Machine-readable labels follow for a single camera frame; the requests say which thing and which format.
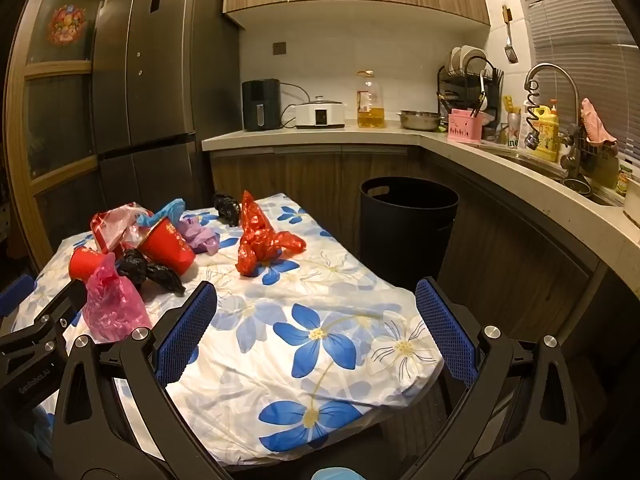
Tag large red paper cup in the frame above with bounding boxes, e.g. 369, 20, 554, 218
136, 217, 197, 276

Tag red round door sticker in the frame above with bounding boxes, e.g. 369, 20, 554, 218
47, 2, 88, 47

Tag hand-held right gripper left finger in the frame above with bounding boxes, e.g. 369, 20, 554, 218
52, 281, 236, 480

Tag person's right hand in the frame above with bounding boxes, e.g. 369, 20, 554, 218
310, 466, 368, 480

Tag blue floral cloth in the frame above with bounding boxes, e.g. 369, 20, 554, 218
10, 192, 446, 466

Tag black power cable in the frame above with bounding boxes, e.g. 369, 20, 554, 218
280, 82, 315, 128

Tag purple plastic bag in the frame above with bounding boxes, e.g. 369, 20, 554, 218
177, 212, 221, 255

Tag grey window blinds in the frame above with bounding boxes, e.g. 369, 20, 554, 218
510, 0, 640, 171

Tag blue plastic bag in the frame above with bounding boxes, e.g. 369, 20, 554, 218
137, 199, 186, 228

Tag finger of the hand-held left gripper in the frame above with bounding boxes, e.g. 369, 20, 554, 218
0, 275, 35, 317
27, 277, 90, 341

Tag black dish rack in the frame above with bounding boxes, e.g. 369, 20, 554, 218
437, 57, 505, 128

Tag pink plastic bag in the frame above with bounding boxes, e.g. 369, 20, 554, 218
82, 252, 152, 345

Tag pink utensil holder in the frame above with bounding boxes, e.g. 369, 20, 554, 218
447, 108, 483, 143

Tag hanging metal spatula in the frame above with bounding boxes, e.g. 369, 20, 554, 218
502, 5, 519, 64

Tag wooden glass door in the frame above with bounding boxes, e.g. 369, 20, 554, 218
5, 0, 136, 271

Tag cooking oil bottle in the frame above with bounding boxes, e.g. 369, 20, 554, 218
356, 70, 385, 129

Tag steel bowl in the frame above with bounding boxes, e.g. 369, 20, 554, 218
397, 110, 443, 132

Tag yellow detergent bottle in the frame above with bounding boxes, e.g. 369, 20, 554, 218
530, 99, 561, 162

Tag dark grey refrigerator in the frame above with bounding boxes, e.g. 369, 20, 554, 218
92, 0, 242, 211

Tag small red paper cup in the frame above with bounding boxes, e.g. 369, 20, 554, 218
68, 247, 108, 281

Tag red patterned plastic bag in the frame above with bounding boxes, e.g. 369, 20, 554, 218
235, 190, 307, 277

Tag white pump bottle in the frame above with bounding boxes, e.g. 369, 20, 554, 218
520, 97, 536, 148

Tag steel kitchen sink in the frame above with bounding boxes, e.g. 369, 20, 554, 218
492, 147, 626, 206

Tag black trash bin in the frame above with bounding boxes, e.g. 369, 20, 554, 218
360, 176, 460, 288

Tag row of white plates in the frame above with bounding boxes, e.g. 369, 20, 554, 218
450, 45, 487, 73

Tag black plastic bag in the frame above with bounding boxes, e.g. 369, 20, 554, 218
214, 193, 243, 227
144, 262, 186, 296
116, 249, 149, 287

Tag small jar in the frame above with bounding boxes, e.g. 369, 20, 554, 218
616, 162, 635, 196

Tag wire sink caddy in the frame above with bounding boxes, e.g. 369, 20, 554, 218
567, 132, 621, 161

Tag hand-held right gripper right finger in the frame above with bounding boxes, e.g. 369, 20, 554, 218
404, 276, 596, 480

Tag white electric cooker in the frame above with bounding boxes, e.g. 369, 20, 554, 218
295, 95, 347, 129

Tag steel kitchen faucet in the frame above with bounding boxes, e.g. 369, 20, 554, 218
520, 63, 593, 192

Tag pink dishcloth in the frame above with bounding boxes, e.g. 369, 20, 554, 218
580, 98, 618, 147

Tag black air fryer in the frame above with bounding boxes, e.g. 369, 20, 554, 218
242, 78, 282, 132

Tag translucent red white plastic bag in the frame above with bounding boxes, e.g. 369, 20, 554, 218
91, 202, 156, 256

